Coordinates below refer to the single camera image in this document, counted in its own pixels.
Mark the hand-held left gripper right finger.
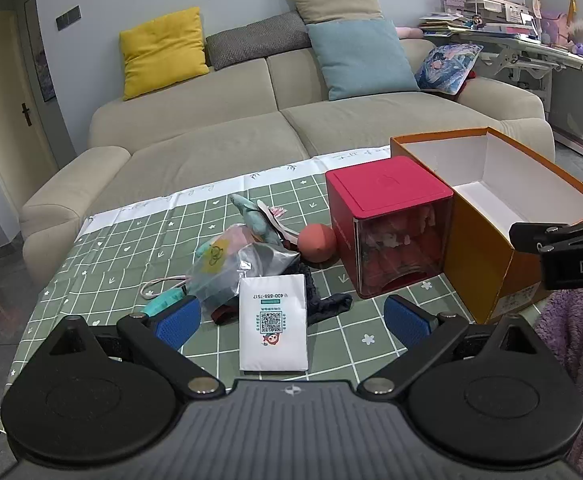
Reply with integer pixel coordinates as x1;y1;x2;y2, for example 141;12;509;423
356;294;543;395

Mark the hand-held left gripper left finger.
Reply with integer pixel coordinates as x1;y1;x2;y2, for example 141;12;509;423
46;295;225;397

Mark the orange cardboard box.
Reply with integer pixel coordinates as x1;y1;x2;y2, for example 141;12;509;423
390;127;583;325

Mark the green checked tablecloth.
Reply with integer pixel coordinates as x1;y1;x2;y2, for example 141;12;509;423
0;146;555;436

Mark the dark lace cloth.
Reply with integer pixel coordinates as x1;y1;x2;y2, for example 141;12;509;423
232;260;353;327

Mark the purple fluffy blanket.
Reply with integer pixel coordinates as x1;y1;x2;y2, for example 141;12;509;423
534;284;583;480

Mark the white paper packet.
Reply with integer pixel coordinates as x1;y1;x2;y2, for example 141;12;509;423
238;274;309;372

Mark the salmon makeup sponge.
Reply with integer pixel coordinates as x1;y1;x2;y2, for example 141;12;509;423
298;223;337;264

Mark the long teal plush toy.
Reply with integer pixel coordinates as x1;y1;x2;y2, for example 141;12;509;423
229;193;285;247

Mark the red cube box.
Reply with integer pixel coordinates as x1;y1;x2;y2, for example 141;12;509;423
325;155;455;300

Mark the white desk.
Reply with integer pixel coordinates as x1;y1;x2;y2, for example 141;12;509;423
421;29;583;159

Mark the beige sofa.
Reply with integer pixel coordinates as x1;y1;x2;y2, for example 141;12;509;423
19;35;557;287

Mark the purple plush toy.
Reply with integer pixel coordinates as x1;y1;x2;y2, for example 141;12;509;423
540;0;583;57

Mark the cartoon printed pillow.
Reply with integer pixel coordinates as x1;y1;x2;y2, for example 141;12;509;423
414;43;484;96

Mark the cluttered desk shelf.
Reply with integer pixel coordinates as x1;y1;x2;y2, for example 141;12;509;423
419;0;543;37

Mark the blue pillow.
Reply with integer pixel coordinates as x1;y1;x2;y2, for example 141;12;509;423
306;19;421;102

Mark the yellow pillow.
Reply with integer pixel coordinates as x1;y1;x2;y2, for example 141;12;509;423
119;7;210;102

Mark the cream door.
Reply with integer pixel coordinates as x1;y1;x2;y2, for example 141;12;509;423
0;11;60;203

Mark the grey pillow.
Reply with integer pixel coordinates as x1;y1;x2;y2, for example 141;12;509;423
205;10;313;71

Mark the dark switch panel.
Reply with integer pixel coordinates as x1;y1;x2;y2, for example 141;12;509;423
55;5;82;32

